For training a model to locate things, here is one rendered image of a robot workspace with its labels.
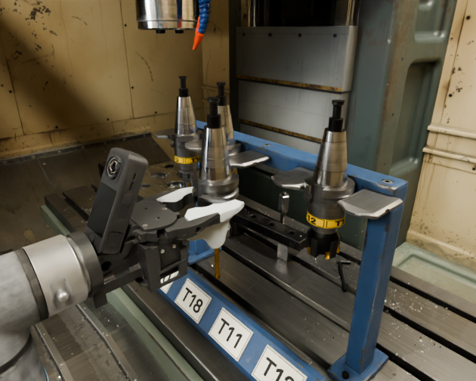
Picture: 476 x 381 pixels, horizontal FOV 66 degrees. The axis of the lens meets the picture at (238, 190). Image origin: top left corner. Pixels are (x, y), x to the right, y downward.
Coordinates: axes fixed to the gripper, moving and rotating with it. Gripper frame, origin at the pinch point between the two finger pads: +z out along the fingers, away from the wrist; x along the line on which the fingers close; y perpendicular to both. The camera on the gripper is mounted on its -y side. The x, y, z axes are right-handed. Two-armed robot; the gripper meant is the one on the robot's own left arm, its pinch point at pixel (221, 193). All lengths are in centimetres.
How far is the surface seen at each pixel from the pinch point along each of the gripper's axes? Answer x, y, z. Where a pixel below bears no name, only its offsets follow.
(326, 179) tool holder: 11.7, -3.9, 7.1
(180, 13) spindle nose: -43, -23, 23
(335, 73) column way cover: -30, -7, 67
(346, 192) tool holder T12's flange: 14.0, -2.5, 8.3
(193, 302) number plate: -10.0, 26.1, 0.4
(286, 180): 5.7, -1.9, 6.8
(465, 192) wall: 1, 33, 106
